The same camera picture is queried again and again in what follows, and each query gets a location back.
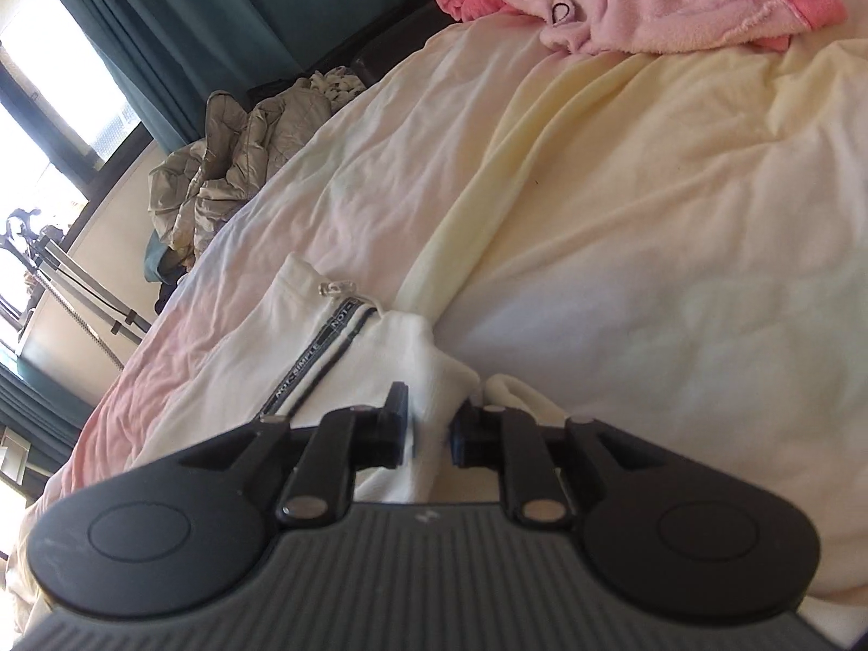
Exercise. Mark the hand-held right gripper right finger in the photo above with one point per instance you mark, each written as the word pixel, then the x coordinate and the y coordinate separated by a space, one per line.
pixel 464 434

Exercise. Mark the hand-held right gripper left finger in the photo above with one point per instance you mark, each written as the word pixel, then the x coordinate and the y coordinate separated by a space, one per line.
pixel 399 424

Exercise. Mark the white zip sweatshirt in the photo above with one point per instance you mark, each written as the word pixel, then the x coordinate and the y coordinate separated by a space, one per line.
pixel 380 352

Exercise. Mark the pastel bed sheet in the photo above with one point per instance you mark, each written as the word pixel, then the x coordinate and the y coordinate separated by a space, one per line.
pixel 644 251

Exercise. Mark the teal pillow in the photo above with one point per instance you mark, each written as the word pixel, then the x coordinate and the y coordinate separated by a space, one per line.
pixel 154 264

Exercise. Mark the grey quilted blanket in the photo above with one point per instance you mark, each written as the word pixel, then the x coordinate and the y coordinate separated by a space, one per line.
pixel 230 169

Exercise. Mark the garment steamer stand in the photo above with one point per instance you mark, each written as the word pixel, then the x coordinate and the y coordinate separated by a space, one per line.
pixel 88 281

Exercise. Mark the white patterned cloth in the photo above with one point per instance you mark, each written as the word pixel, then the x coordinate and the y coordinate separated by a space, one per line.
pixel 336 85

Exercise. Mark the teal curtain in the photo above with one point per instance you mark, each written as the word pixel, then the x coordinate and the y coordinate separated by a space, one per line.
pixel 237 7
pixel 34 413

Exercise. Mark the dark leather sofa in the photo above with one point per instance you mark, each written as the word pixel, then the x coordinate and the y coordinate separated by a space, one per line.
pixel 386 57

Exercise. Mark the dark framed window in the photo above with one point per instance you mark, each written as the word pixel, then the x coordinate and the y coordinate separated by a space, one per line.
pixel 102 135

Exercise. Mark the pink fleece robe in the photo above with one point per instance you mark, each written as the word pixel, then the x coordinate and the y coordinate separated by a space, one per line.
pixel 644 0

